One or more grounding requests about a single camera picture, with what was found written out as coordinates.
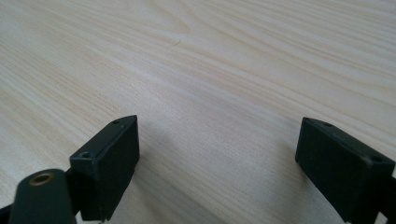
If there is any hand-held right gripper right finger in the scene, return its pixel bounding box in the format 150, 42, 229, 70
294, 117, 396, 224

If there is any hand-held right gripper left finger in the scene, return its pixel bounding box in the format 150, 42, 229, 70
68, 114, 141, 222

